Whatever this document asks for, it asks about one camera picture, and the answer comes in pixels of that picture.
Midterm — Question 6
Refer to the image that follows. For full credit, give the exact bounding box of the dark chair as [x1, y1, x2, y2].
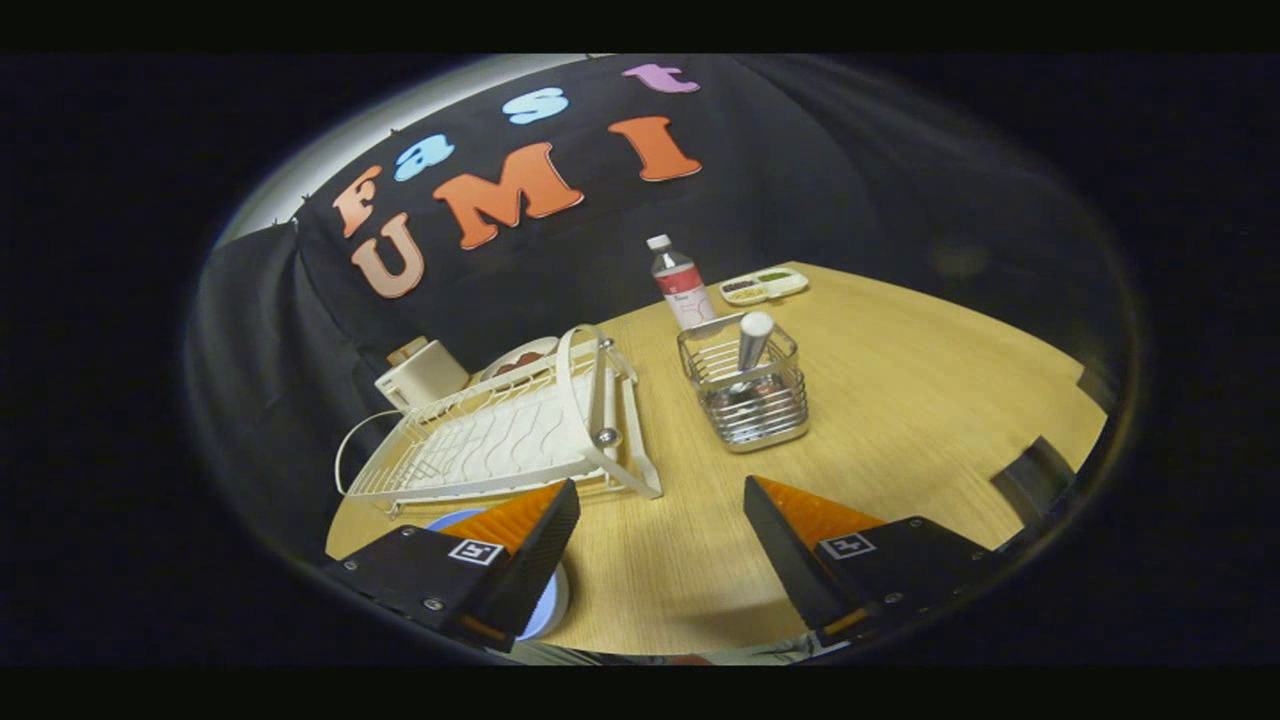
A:
[990, 435, 1079, 526]

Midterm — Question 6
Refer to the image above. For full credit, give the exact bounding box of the metal spoon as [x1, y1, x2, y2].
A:
[725, 311, 776, 401]

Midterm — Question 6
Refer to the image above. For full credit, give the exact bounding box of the metal wire basket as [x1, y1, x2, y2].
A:
[677, 312, 811, 454]

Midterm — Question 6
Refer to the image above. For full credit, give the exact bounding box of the blue plate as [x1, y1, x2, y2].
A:
[425, 508, 571, 641]

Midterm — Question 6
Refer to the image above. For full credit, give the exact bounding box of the white wire dish rack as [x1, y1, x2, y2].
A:
[335, 323, 664, 517]

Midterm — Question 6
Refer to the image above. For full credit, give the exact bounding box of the black backdrop cloth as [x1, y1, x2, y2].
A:
[190, 55, 1136, 561]

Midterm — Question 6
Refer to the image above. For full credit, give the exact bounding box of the clear bottle with red label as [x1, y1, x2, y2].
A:
[646, 234, 717, 331]

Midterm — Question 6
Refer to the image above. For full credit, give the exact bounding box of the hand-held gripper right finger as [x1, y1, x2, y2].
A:
[742, 476, 1011, 649]

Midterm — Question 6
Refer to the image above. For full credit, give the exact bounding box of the white divided tray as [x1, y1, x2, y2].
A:
[719, 267, 810, 307]

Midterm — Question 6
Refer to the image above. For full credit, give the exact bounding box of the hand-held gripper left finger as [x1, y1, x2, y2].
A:
[322, 478, 582, 653]

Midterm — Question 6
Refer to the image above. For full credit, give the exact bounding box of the small beige plate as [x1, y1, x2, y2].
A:
[478, 336, 561, 383]

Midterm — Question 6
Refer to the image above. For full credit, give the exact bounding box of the cream toaster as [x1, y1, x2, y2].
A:
[374, 338, 471, 413]

